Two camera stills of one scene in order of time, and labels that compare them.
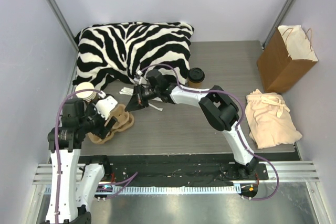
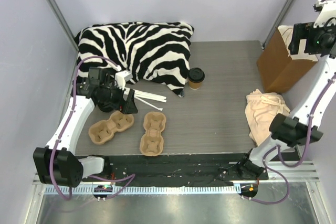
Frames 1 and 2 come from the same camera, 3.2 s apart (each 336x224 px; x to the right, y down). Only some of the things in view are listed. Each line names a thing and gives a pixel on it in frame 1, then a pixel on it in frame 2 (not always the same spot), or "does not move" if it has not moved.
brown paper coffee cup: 193,85 does not move
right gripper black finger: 134,104 -> 300,32
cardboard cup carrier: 125,121 does not move
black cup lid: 196,74 does not move
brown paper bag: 287,54 does not move
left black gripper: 104,126 -> 127,101
